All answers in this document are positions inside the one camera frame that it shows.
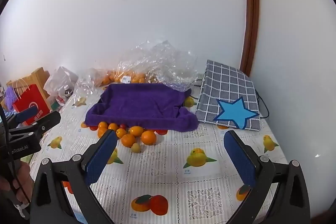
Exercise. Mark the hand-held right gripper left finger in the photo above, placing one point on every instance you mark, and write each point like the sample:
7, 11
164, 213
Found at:
101, 158

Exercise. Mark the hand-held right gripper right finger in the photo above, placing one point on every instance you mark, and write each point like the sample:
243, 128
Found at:
240, 161

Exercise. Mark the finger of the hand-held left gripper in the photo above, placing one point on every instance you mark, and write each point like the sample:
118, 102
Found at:
46, 123
27, 113

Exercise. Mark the small round orange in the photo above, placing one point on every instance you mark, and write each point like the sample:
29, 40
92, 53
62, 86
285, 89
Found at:
103, 125
121, 133
128, 140
148, 137
136, 131
101, 132
113, 126

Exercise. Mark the small yellow-green plum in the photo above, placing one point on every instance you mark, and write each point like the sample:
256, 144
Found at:
135, 148

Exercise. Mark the small red plum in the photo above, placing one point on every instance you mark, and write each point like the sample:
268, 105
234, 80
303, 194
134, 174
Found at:
122, 125

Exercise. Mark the purple towel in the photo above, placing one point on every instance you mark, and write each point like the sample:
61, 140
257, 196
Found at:
141, 106

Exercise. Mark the person's left hand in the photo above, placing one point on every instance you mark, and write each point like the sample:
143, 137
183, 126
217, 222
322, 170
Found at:
22, 182

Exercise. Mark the red paper bag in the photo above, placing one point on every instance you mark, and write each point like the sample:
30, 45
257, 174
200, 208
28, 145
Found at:
31, 106

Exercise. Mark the purple fluffy object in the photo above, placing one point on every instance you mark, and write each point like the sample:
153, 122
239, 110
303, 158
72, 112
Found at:
9, 98

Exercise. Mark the cardboard box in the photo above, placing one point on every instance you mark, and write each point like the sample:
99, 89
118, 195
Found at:
36, 75

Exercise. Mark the white plastic bag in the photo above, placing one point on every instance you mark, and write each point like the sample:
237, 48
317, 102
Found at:
61, 79

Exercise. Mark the blue star cutout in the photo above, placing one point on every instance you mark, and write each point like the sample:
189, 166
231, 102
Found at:
235, 115

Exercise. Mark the small crumpled clear plastic bag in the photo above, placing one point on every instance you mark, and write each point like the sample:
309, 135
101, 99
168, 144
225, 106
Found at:
84, 87

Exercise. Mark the printed white tablecloth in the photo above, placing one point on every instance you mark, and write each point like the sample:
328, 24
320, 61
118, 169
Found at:
162, 169

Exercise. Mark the checkered box with blue star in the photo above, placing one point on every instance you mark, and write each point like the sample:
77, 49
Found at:
225, 82

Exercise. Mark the pile of bagged oranges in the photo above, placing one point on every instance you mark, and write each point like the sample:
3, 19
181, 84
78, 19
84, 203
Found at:
134, 77

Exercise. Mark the large clear plastic bag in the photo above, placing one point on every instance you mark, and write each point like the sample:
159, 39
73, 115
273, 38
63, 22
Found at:
162, 61

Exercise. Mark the brown wooden door frame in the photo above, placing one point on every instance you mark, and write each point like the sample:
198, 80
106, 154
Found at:
250, 3

